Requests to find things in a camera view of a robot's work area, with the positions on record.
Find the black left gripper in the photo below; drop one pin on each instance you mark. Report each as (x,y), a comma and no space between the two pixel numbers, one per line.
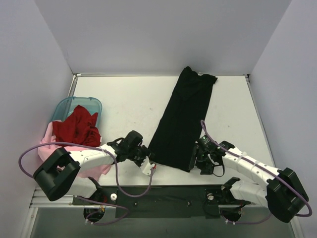
(144,153)

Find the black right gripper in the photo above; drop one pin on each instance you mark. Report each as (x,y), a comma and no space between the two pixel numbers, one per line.
(196,157)

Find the black t shirt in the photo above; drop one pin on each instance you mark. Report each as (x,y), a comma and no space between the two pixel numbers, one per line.
(179,128)

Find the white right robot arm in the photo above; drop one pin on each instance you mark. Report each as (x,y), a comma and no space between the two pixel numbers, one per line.
(278,190)

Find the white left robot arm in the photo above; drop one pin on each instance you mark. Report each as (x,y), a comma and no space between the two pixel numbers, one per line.
(58,176)

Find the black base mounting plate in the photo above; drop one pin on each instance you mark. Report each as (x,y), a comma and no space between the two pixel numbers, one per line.
(160,202)

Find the red t shirt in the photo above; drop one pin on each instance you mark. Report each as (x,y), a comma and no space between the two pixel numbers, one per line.
(79,128)

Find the teal plastic bin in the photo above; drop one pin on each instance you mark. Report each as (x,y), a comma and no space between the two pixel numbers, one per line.
(66,107)

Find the pink t shirt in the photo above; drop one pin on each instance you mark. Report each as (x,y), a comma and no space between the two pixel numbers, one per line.
(45,151)

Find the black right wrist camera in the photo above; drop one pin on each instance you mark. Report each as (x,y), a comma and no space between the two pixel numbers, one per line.
(206,144)

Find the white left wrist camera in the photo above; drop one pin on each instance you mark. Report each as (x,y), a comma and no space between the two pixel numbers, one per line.
(147,167)

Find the aluminium front rail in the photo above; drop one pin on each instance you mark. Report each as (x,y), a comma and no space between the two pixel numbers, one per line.
(39,199)

